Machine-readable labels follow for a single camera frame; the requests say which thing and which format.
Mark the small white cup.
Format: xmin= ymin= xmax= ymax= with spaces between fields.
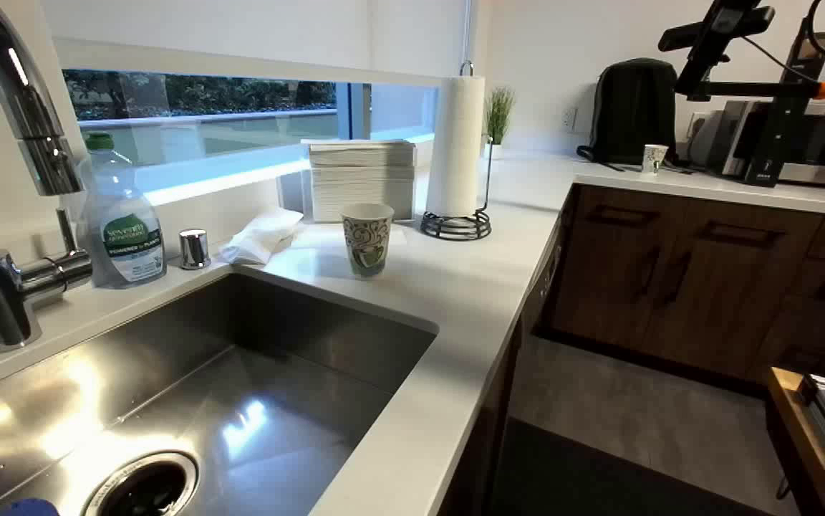
xmin=638 ymin=141 xmax=671 ymax=178

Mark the black sink drain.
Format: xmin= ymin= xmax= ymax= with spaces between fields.
xmin=78 ymin=446 xmax=203 ymax=516

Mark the clear dish soap bottle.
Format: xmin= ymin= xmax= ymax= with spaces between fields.
xmin=78 ymin=132 xmax=170 ymax=290

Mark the small chrome cylinder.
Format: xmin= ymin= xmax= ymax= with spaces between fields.
xmin=179 ymin=225 xmax=211 ymax=271

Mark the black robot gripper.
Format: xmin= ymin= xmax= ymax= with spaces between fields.
xmin=681 ymin=0 xmax=779 ymax=86

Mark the white window blind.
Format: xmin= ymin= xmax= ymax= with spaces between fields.
xmin=42 ymin=0 xmax=479 ymax=86

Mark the black horizontal cabinet handle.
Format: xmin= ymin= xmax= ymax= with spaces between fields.
xmin=696 ymin=220 xmax=784 ymax=250
xmin=587 ymin=199 xmax=661 ymax=230

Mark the small green plant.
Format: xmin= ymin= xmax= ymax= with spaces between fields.
xmin=485 ymin=86 xmax=518 ymax=149

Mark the white folded cloth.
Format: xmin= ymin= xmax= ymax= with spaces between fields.
xmin=214 ymin=207 xmax=310 ymax=268

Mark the patterned paper cup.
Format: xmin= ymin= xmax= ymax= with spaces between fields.
xmin=339 ymin=199 xmax=398 ymax=281

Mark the black camera stand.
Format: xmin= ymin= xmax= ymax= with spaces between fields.
xmin=686 ymin=15 xmax=825 ymax=189

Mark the stack of white napkins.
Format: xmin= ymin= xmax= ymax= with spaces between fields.
xmin=302 ymin=136 xmax=422 ymax=222

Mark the stainless steel sink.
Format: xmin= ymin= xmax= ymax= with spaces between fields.
xmin=0 ymin=265 xmax=441 ymax=516

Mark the black vertical cabinet handle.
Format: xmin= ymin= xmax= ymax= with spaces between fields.
xmin=633 ymin=244 xmax=665 ymax=300

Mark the dark sink counter cabinet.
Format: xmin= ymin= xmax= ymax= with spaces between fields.
xmin=439 ymin=318 xmax=527 ymax=516

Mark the dark wooden cabinet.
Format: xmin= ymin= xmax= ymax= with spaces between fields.
xmin=537 ymin=184 xmax=825 ymax=394

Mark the white paper towel roll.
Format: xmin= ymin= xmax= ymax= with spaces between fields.
xmin=425 ymin=70 xmax=491 ymax=220
xmin=419 ymin=56 xmax=499 ymax=244

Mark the black backpack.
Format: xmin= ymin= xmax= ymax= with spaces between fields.
xmin=575 ymin=55 xmax=681 ymax=165

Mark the black bar camera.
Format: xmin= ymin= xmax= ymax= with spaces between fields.
xmin=655 ymin=19 xmax=710 ymax=55

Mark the kitchen window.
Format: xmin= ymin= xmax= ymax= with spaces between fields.
xmin=60 ymin=66 xmax=445 ymax=195

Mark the light wooden table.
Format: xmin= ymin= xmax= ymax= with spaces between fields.
xmin=761 ymin=364 xmax=825 ymax=516

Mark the small blue object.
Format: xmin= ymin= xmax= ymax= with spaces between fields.
xmin=0 ymin=495 xmax=62 ymax=516

